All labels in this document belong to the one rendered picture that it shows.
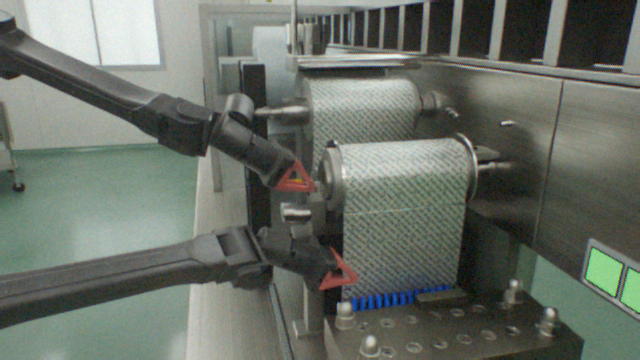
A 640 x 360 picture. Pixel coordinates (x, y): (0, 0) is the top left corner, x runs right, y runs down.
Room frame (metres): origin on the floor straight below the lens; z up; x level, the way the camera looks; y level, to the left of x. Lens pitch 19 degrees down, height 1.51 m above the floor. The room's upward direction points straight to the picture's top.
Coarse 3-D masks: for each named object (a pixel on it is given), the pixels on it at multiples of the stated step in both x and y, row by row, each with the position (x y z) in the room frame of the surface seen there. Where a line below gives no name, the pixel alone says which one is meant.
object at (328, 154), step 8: (328, 152) 0.77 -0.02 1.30; (464, 152) 0.80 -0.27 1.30; (336, 160) 0.74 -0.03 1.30; (336, 168) 0.73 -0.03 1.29; (336, 176) 0.72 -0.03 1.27; (336, 184) 0.72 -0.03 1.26; (336, 192) 0.72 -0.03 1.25; (328, 200) 0.77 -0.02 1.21; (336, 200) 0.72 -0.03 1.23; (328, 208) 0.76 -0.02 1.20; (336, 208) 0.73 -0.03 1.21
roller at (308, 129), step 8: (304, 88) 1.04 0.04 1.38; (416, 88) 1.03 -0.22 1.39; (304, 96) 1.04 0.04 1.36; (416, 96) 1.02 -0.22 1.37; (312, 104) 0.97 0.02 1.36; (416, 104) 1.01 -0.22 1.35; (312, 112) 0.96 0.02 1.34; (416, 112) 1.01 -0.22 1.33; (312, 120) 0.96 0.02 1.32; (416, 120) 1.01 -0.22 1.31; (304, 128) 1.05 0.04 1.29; (312, 128) 0.96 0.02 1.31; (312, 136) 0.97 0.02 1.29
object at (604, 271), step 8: (592, 248) 0.58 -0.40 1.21; (592, 256) 0.58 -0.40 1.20; (600, 256) 0.57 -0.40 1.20; (592, 264) 0.58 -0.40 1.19; (600, 264) 0.56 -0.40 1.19; (608, 264) 0.55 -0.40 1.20; (616, 264) 0.54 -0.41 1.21; (592, 272) 0.57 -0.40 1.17; (600, 272) 0.56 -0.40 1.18; (608, 272) 0.55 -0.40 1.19; (616, 272) 0.54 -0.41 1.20; (592, 280) 0.57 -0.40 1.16; (600, 280) 0.56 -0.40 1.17; (608, 280) 0.55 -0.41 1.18; (616, 280) 0.54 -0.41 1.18; (608, 288) 0.54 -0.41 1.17; (616, 288) 0.53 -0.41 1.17
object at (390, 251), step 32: (352, 224) 0.72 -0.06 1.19; (384, 224) 0.73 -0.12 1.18; (416, 224) 0.74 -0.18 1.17; (448, 224) 0.76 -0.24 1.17; (352, 256) 0.72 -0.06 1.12; (384, 256) 0.73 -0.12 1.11; (416, 256) 0.75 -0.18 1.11; (448, 256) 0.76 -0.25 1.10; (352, 288) 0.72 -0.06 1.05; (384, 288) 0.73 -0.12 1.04; (416, 288) 0.75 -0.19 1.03
